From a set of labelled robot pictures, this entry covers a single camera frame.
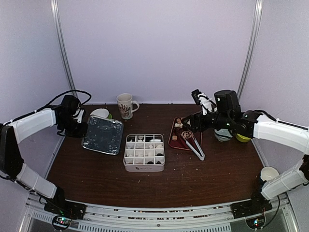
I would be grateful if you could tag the white ceramic bowl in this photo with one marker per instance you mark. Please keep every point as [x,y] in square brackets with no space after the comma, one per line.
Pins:
[100,112]

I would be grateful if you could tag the front aluminium rail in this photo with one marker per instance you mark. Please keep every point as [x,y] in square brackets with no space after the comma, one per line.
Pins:
[207,218]

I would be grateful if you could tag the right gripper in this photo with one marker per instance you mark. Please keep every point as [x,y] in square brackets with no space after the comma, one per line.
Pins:
[193,118]

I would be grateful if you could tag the grey blue small bowl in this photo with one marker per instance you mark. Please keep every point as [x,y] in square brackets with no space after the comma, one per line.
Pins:
[223,135]

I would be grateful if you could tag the red chocolate tray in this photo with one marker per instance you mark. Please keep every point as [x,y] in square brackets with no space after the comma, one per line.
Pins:
[176,141]

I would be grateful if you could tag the right aluminium frame post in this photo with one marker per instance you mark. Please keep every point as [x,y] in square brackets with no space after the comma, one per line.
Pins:
[257,17]

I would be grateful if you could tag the green small bowl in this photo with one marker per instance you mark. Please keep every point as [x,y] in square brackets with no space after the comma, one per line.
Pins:
[242,138]

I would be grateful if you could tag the left aluminium frame post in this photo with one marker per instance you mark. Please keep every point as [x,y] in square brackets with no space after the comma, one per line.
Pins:
[62,47]

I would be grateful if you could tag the white cup near base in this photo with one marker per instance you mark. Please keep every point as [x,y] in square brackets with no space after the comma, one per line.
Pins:
[268,173]

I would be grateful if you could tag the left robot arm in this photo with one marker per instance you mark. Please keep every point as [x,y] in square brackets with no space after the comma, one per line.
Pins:
[12,134]

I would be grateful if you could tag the tin box with dividers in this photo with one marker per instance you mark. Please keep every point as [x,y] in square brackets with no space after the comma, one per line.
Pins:
[138,158]

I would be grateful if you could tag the seashell coral mug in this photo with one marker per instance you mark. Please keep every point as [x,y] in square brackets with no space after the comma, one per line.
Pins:
[127,106]

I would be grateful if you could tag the bunny tin lid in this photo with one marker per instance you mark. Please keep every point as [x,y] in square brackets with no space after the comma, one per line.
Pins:
[103,135]

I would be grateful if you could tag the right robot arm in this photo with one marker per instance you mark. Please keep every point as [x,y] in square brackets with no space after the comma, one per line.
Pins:
[259,124]

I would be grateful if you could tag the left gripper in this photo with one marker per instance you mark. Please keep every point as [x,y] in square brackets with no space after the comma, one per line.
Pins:
[81,133]

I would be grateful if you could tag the white handled tongs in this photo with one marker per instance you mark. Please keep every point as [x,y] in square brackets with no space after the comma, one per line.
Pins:
[192,143]

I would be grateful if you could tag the aluminium frame post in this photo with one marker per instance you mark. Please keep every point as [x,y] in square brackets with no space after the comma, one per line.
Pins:
[62,47]
[257,17]

